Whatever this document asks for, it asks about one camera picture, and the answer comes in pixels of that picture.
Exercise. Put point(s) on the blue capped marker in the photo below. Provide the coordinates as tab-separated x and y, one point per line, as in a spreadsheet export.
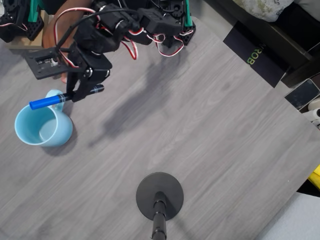
45	102

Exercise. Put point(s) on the black leader arm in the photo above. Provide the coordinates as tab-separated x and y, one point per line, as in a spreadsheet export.
12	30

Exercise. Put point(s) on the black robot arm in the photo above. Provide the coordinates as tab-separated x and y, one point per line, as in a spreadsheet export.
155	22

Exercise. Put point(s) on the light blue ceramic mug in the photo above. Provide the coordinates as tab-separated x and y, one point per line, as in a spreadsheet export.
62	130

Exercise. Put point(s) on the person's right hand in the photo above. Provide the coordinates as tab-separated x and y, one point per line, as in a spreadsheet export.
63	79

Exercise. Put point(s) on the wooden base block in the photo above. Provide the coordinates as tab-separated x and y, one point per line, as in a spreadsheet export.
22	45

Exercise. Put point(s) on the green clamp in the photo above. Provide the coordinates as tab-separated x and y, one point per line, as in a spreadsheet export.
188	20
33	13

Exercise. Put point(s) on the black box with green letters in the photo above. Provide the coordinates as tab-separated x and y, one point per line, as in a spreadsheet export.
252	42

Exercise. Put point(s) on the patterned white pillow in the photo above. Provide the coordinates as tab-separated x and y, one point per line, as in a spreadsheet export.
262	10

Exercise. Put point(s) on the black smartphone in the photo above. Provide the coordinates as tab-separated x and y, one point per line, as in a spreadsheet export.
302	93

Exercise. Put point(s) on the plain white pillow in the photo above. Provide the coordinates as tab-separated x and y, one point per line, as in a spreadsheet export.
310	5

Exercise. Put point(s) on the white round object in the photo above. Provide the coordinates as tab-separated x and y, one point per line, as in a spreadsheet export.
315	103

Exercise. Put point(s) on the white plastic device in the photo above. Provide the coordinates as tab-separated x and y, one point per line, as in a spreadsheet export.
316	117

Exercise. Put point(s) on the yellow object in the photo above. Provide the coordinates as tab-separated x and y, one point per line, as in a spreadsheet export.
315	177

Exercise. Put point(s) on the pale grey fabric surface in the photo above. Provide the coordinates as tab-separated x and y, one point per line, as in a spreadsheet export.
300	220

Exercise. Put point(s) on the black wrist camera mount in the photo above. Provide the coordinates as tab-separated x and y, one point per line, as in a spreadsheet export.
45	67

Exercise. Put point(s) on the black round base camera stand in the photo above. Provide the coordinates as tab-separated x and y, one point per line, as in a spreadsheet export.
150	190

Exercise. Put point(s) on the dark furniture frame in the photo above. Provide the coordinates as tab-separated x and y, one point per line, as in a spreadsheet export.
287	37

